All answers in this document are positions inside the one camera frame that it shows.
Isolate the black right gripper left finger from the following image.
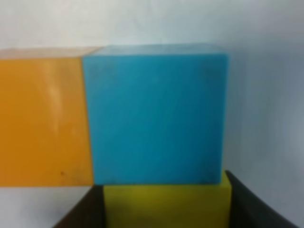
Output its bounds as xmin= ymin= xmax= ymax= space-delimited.
xmin=54 ymin=185 xmax=106 ymax=228

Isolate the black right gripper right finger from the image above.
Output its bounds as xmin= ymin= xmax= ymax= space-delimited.
xmin=225 ymin=170 xmax=297 ymax=228

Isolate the yellow cube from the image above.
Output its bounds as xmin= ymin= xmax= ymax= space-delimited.
xmin=104 ymin=174 xmax=232 ymax=228

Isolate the orange cube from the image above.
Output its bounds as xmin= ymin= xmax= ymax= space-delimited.
xmin=0 ymin=47 xmax=95 ymax=187

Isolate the blue cube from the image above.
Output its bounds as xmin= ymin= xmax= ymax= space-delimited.
xmin=82 ymin=44 xmax=229 ymax=185

